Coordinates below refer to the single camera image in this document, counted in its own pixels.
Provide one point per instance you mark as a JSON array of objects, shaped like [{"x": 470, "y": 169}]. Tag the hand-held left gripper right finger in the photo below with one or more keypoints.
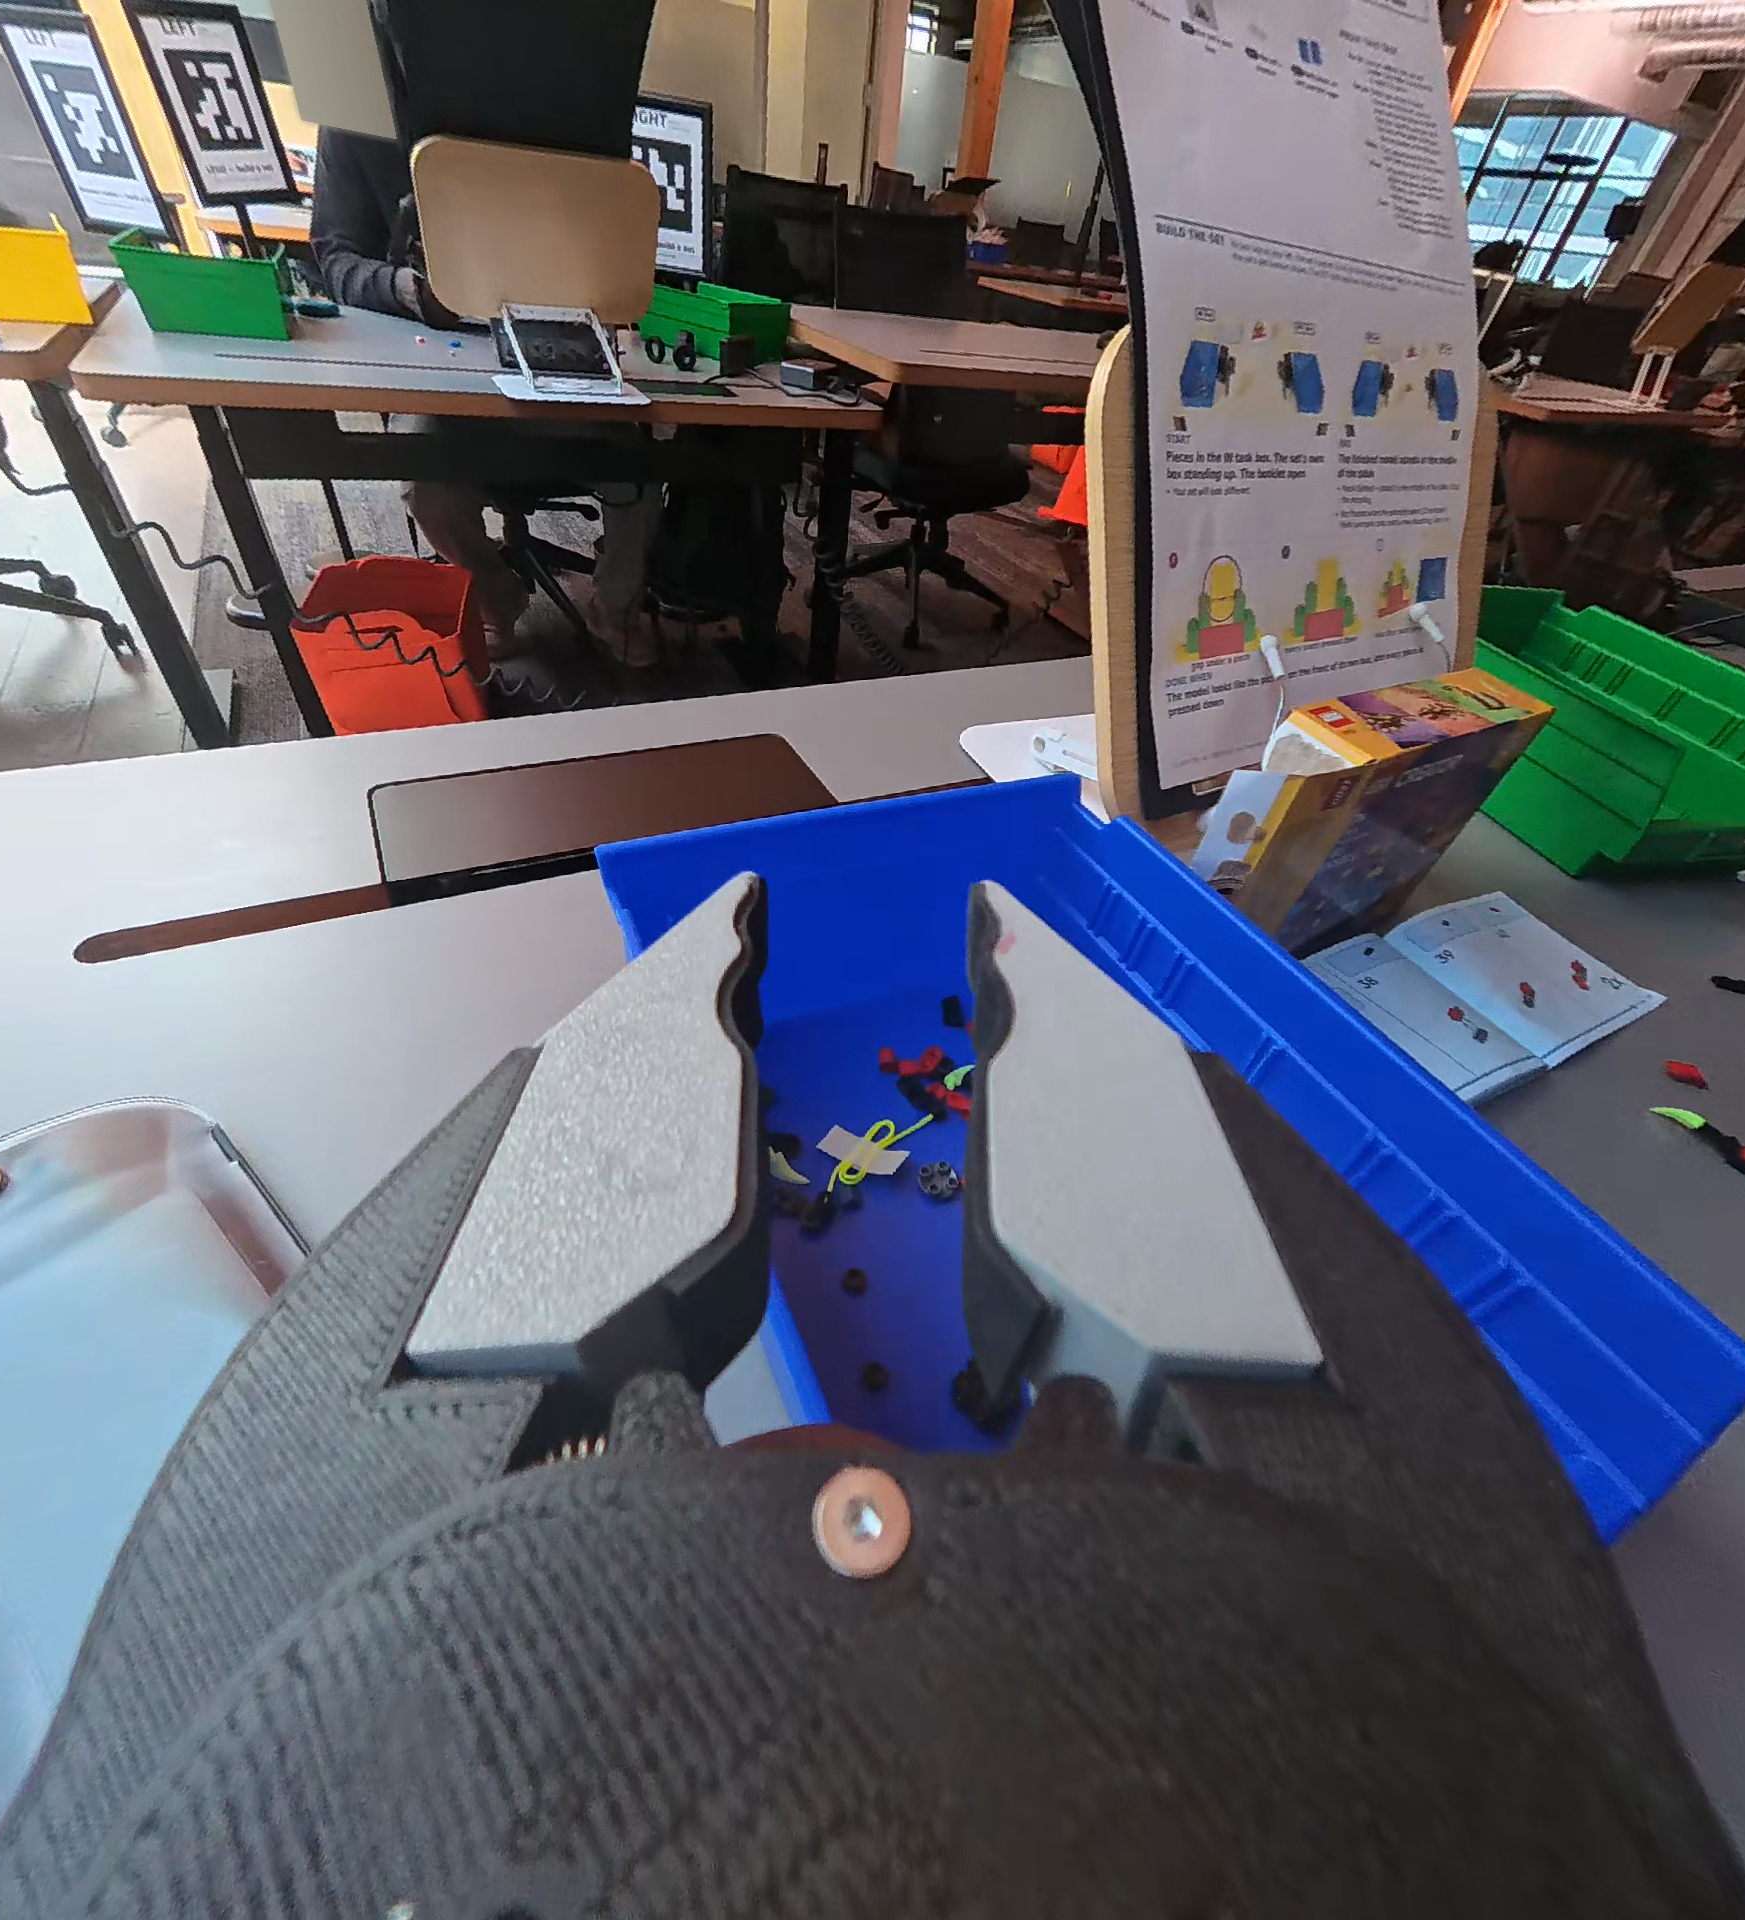
[{"x": 1138, "y": 1189}]

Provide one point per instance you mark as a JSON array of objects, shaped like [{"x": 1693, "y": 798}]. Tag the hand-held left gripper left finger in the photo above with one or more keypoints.
[{"x": 599, "y": 1157}]

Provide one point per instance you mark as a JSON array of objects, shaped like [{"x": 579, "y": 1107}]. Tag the lego pieces group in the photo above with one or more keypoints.
[{"x": 918, "y": 1066}]

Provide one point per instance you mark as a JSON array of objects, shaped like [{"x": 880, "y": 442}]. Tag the blue plastic bin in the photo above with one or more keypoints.
[{"x": 1414, "y": 1143}]

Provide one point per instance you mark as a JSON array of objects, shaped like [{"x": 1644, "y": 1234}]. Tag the lego instruction booklet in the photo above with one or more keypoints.
[{"x": 1488, "y": 993}]

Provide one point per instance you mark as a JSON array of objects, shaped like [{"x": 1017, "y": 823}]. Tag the purple lego set box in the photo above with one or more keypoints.
[{"x": 1380, "y": 814}]

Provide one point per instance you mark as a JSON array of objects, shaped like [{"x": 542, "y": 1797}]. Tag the green lego claw piece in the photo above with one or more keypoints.
[{"x": 1673, "y": 1117}]

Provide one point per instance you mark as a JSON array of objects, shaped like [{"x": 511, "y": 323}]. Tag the large orange bag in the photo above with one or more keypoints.
[{"x": 382, "y": 666}]

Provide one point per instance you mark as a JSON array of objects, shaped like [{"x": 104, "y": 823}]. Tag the wooden stand board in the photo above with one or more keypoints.
[{"x": 1112, "y": 601}]

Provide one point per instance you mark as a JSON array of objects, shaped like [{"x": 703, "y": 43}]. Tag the clear acrylic plate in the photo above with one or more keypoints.
[{"x": 63, "y": 1424}]

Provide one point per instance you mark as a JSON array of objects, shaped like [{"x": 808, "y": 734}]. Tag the black mesh office chair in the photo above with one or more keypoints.
[{"x": 928, "y": 468}]

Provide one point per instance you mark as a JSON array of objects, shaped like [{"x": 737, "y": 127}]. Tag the grey power adapter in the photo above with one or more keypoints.
[{"x": 814, "y": 381}]

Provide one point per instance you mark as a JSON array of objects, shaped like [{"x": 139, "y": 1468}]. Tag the grey office desk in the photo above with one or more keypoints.
[{"x": 366, "y": 371}]

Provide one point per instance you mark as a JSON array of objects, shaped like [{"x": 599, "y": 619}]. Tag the low green plastic bin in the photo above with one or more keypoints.
[{"x": 714, "y": 316}]

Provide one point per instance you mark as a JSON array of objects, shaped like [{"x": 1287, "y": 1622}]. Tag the brown top office desk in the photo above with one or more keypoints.
[{"x": 967, "y": 347}]

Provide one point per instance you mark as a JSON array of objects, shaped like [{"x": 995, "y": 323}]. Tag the printed instruction sheet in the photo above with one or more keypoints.
[{"x": 1308, "y": 302}]

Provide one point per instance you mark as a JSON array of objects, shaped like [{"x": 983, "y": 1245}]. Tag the wooden stand with phone holder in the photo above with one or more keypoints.
[{"x": 532, "y": 229}]

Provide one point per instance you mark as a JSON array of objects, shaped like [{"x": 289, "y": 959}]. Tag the small green plastic bin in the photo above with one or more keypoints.
[{"x": 200, "y": 282}]

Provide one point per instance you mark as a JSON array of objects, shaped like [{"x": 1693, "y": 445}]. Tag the black framed tag sign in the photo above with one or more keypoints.
[
  {"x": 78, "y": 112},
  {"x": 669, "y": 189},
  {"x": 222, "y": 98}
]

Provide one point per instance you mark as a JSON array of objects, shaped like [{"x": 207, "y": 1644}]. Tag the wooden edged office desk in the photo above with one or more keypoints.
[{"x": 2, "y": 348}]

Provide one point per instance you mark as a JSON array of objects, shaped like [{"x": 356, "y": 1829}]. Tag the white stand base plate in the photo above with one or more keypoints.
[{"x": 1036, "y": 761}]

